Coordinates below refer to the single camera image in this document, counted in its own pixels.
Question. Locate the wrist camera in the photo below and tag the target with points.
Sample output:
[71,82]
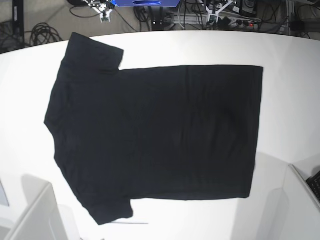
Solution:
[212,19]
[105,19]

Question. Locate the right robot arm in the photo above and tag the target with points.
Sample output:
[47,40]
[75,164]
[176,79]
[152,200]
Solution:
[102,7]

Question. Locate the blue box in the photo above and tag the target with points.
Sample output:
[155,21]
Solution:
[146,3]

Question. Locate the white partition panel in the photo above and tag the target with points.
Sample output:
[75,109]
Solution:
[298,212]
[32,212]

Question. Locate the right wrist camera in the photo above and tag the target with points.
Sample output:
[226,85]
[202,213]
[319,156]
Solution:
[105,19]

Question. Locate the white left partition panel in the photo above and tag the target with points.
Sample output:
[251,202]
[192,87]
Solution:
[32,212]

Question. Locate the black T-shirt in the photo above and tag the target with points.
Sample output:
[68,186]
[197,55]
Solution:
[174,133]

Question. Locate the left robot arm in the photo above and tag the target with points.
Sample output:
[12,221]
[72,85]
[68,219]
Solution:
[215,7]

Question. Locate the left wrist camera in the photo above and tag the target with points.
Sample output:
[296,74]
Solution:
[212,19]

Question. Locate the white right partition panel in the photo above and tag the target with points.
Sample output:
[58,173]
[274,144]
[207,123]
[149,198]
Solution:
[298,212]

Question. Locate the black keyboard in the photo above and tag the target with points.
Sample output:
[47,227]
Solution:
[314,184]

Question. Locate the white power strip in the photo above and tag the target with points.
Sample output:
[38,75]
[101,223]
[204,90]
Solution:
[234,22]

